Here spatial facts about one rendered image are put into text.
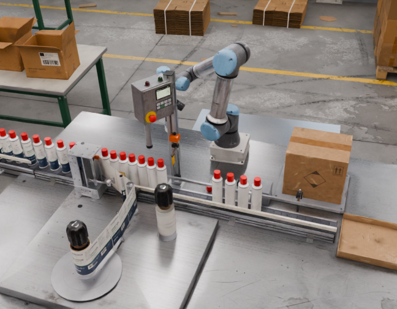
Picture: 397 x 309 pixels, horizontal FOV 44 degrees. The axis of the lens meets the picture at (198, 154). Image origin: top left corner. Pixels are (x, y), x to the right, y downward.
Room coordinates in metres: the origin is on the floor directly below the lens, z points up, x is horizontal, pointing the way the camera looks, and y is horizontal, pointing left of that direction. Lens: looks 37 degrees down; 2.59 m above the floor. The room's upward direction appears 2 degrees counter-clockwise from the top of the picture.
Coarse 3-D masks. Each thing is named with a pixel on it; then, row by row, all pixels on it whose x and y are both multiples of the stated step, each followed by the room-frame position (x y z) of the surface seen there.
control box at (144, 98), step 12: (132, 84) 2.03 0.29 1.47; (144, 84) 2.03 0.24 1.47; (156, 84) 2.02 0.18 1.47; (168, 84) 2.05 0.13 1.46; (132, 96) 2.04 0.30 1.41; (144, 96) 1.97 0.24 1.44; (168, 96) 2.04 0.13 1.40; (144, 108) 1.97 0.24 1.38; (168, 108) 2.04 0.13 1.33; (144, 120) 1.97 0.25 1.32; (156, 120) 2.00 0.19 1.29
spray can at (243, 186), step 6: (240, 180) 1.80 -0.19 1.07; (246, 180) 1.79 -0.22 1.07; (240, 186) 1.78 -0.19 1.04; (246, 186) 1.78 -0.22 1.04; (240, 192) 1.78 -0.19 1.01; (246, 192) 1.78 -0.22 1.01; (240, 198) 1.78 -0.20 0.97; (246, 198) 1.78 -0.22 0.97; (240, 204) 1.78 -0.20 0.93; (246, 204) 1.78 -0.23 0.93
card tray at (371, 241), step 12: (348, 216) 1.75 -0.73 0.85; (360, 216) 1.73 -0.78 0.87; (348, 228) 1.69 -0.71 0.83; (360, 228) 1.68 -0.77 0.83; (372, 228) 1.68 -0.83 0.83; (384, 228) 1.68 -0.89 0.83; (396, 228) 1.67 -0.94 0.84; (348, 240) 1.61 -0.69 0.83; (360, 240) 1.60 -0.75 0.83; (372, 240) 1.60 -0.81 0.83; (384, 240) 1.60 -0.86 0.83; (396, 240) 1.60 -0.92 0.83; (348, 252) 1.54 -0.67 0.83; (360, 252) 1.53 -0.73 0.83; (372, 252) 1.53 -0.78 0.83; (384, 252) 1.53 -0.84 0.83; (396, 252) 1.53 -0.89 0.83; (372, 264) 1.46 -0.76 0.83; (384, 264) 1.45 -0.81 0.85; (396, 264) 1.43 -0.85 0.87
